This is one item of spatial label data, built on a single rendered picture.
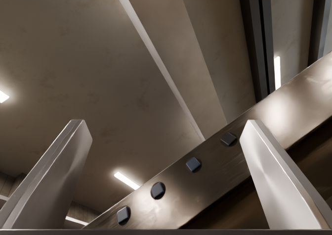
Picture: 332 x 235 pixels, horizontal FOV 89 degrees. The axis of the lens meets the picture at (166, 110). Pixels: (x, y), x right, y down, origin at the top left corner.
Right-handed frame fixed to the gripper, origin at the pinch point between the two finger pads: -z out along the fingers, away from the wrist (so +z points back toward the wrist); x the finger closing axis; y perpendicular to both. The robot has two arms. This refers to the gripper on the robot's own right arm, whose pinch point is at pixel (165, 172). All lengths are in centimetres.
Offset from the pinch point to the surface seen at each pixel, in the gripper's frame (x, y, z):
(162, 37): 4, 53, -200
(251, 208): -25, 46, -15
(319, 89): -58, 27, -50
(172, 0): -7, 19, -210
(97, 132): 146, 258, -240
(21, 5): 189, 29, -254
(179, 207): -4, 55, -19
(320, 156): -47, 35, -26
